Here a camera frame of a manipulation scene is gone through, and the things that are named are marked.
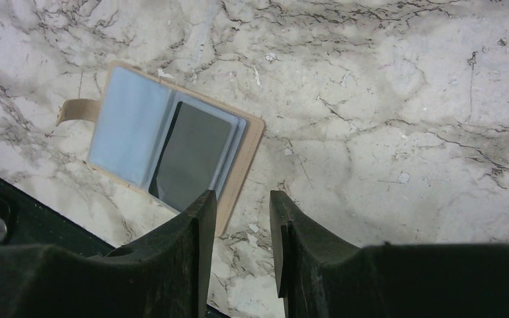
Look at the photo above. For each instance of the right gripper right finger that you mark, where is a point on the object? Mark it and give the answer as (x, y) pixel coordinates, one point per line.
(318, 274)

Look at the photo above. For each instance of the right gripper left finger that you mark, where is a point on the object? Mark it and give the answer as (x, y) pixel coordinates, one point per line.
(165, 273)

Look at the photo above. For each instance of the beige leather card holder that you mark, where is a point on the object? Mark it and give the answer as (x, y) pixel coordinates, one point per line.
(131, 121)

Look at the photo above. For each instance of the black mounting base rail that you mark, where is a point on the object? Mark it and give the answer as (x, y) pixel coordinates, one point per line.
(25, 220)

